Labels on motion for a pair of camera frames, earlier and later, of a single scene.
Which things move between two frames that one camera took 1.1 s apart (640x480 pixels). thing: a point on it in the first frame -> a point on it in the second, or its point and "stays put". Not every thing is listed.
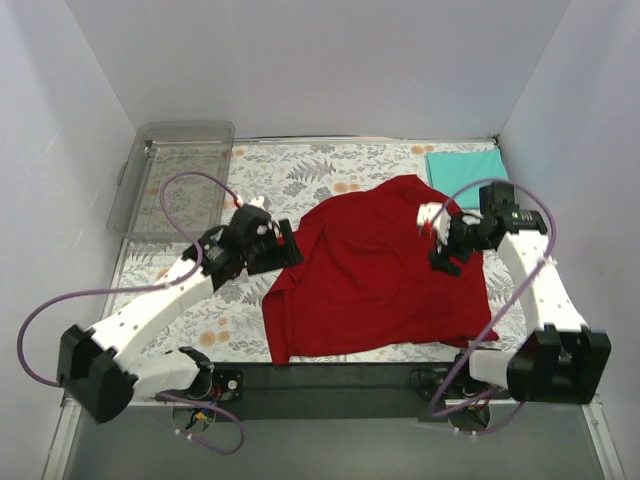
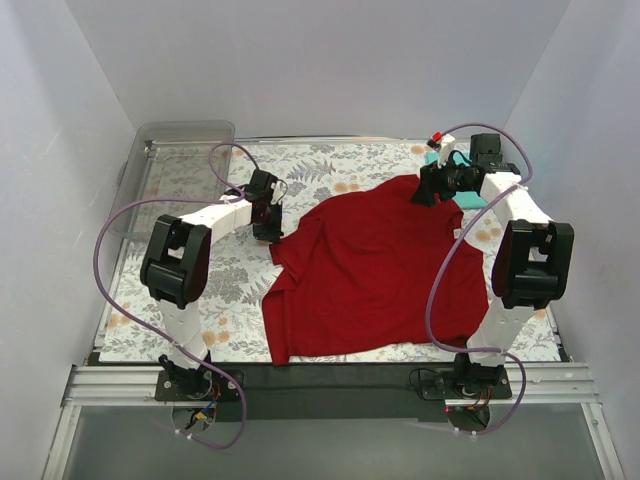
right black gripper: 447,255 -> 430,185
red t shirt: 353,276 stays put
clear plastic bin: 158,150 stays put
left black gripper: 288,241 -> 267,228
